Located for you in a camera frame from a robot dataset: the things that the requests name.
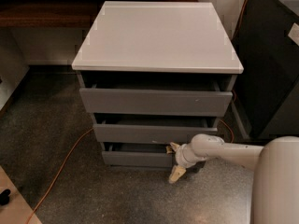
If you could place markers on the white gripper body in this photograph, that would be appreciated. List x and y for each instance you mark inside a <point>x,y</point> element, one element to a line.
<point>180,157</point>

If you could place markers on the grey bottom drawer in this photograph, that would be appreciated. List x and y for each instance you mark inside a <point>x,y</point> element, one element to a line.
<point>138,155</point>

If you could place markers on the grey drawer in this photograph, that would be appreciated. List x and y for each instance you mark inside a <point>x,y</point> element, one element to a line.
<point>156,102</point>
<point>150,130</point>
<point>138,155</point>

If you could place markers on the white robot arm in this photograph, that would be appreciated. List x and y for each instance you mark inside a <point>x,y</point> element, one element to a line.
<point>275,189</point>

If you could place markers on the grey middle drawer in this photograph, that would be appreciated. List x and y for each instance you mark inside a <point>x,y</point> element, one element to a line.
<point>150,130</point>

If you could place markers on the grey drawer cabinet white top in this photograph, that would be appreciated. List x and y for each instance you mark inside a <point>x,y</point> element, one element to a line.
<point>167,46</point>

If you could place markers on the grey top drawer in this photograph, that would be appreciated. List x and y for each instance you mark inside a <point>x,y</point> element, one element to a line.
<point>156,102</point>

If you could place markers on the light wooden board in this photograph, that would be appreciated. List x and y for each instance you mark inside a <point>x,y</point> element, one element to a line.
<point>17,210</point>

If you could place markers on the black knob object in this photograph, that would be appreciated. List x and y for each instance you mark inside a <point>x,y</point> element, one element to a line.
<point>4,197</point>

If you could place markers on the dark wooden shelf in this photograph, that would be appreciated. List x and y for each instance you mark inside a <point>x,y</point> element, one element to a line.
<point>54,13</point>

